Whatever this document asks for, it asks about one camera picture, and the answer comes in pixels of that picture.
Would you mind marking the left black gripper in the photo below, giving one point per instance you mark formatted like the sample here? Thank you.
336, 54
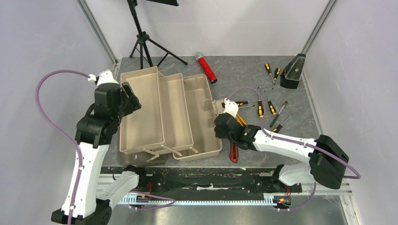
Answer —
134, 104

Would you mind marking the translucent brown plastic toolbox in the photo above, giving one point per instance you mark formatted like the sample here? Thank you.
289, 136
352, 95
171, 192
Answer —
176, 119

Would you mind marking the red black utility knife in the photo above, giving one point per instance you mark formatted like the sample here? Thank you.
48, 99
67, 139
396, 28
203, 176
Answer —
233, 153

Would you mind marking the orange black utility knife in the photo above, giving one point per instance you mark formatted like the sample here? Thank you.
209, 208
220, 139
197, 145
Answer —
240, 120

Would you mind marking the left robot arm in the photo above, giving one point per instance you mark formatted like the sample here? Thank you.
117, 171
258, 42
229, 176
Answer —
84, 205

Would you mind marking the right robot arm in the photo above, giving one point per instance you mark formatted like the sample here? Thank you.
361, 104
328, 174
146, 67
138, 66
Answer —
321, 160

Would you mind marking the black clear-lid tool case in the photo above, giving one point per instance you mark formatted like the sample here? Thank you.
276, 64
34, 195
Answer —
291, 75

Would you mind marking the red glitter flashlight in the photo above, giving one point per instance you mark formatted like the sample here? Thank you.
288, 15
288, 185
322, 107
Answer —
206, 68

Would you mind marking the yellow black screwdriver large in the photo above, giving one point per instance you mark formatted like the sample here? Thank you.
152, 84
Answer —
241, 103

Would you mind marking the yellow black screwdriver small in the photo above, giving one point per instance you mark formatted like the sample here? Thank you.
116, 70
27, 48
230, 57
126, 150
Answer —
260, 105

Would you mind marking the yellow black screwdriver far left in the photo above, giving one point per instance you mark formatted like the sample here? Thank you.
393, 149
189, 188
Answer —
268, 69

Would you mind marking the yellow black screwdriver far right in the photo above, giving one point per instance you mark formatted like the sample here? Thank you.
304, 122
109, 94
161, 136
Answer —
275, 77

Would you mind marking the yellow black screwdriver lower right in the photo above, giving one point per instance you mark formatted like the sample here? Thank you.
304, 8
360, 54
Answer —
280, 126

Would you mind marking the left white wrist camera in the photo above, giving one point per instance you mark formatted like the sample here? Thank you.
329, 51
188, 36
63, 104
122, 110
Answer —
103, 77

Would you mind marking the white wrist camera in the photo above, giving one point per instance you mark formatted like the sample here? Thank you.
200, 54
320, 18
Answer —
230, 107
103, 77

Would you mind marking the black camera tripod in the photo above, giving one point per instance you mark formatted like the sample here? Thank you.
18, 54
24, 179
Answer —
142, 38

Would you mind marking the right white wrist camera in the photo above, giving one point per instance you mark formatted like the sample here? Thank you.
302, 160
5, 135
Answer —
230, 107

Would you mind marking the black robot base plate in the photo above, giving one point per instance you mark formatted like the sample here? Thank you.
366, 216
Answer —
215, 183

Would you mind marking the aluminium frame rail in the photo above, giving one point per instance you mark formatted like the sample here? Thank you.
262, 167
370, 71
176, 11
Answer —
315, 208

